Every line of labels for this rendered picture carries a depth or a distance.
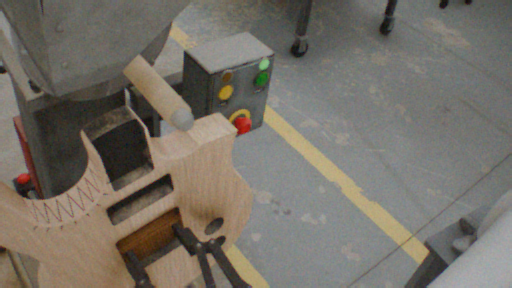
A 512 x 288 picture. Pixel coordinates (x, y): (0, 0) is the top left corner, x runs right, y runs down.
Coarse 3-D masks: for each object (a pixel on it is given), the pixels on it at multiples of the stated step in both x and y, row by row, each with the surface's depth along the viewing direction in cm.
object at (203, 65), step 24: (192, 48) 89; (216, 48) 90; (240, 48) 91; (264, 48) 92; (192, 72) 88; (216, 72) 84; (240, 72) 88; (264, 72) 92; (192, 96) 92; (216, 96) 87; (240, 96) 92; (264, 96) 97
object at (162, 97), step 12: (132, 60) 58; (144, 60) 59; (132, 72) 57; (144, 72) 57; (156, 72) 57; (144, 84) 56; (156, 84) 55; (144, 96) 57; (156, 96) 54; (168, 96) 54; (156, 108) 54; (168, 108) 53; (168, 120) 53
